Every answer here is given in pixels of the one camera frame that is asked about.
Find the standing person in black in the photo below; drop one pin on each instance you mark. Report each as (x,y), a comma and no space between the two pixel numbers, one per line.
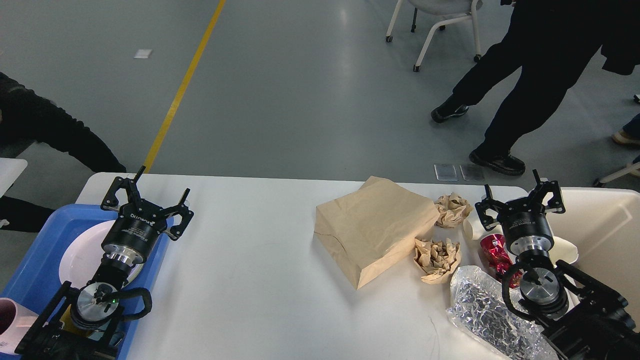
(551,42)

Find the crumpled brown paper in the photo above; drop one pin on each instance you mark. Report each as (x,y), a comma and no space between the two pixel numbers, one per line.
(452,210)
(438,260)

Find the seated person in black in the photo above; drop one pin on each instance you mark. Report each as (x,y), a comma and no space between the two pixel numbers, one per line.
(24,114)

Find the white rolling chair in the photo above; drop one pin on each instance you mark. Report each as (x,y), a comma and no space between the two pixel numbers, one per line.
(448,12)

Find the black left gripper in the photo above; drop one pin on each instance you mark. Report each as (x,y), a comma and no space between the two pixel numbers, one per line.
(136,232)

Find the crushed red can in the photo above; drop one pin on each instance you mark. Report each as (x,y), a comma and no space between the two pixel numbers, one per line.
(498,259)

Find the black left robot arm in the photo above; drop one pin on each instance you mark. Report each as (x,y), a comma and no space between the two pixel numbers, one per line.
(79,323)

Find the metal floor plate right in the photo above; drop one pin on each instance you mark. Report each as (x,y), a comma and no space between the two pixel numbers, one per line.
(472,173)

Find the silver foil plastic bag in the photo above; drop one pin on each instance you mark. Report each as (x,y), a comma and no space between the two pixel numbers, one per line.
(477,309)

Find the crumpled brown paper lower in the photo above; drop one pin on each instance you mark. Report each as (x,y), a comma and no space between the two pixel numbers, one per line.
(438,260)

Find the white chair leg right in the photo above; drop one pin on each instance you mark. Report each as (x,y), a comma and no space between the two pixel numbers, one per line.
(631,168)

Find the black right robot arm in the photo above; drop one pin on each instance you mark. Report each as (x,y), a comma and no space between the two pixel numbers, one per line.
(581,317)

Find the metal floor plate left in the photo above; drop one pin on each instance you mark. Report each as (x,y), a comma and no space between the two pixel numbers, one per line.
(446,172)

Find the crumpled brown paper upper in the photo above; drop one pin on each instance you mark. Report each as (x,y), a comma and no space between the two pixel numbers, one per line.
(452,210)

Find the brown paper bag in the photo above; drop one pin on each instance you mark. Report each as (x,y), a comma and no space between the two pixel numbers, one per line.
(368,231)

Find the white side table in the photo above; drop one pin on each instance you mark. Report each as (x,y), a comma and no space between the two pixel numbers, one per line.
(10,170)

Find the beige shoe at right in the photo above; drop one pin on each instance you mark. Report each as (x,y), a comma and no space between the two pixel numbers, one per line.
(623,138)

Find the pink plate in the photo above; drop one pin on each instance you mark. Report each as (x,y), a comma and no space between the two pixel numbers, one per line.
(83,256)

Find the metal floor plate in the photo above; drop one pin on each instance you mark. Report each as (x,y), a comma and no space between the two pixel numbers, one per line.
(472,173)
(446,172)

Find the pink mug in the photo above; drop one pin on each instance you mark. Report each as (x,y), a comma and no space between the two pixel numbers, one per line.
(15,321)

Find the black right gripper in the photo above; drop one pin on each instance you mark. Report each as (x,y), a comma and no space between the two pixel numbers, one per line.
(523,221)

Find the white paper cup lying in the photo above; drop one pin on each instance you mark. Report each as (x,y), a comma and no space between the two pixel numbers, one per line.
(473,230)

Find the beige plastic bin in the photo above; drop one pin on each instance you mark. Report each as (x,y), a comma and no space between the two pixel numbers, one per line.
(604,224)

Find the white paper cup right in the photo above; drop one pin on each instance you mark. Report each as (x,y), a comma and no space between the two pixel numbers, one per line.
(563,250)

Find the teal mug yellow inside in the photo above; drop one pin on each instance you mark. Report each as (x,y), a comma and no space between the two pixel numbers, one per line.
(93,334)

